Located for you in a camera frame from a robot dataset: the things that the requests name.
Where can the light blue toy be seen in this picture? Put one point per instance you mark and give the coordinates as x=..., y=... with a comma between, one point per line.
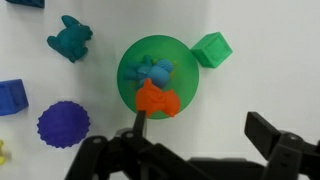
x=155, y=73

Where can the green cube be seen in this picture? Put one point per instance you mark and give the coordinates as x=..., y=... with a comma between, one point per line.
x=213, y=50

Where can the yellow star toy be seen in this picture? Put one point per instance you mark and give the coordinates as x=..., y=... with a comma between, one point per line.
x=2, y=151

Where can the purple textured ball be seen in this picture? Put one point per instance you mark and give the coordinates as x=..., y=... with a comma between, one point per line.
x=63, y=125

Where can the dark teal blue cube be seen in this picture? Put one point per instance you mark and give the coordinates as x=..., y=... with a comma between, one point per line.
x=28, y=2

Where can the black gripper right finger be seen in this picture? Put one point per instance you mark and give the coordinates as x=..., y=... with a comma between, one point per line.
x=286, y=153

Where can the teal animal toy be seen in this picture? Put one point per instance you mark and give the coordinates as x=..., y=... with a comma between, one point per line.
x=70, y=40

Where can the green bowl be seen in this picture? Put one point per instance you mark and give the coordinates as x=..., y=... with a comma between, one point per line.
x=185, y=80

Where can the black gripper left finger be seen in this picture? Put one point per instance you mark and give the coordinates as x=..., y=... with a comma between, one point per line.
x=110, y=156

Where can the orange toy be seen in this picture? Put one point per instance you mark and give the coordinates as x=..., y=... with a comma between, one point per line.
x=156, y=100

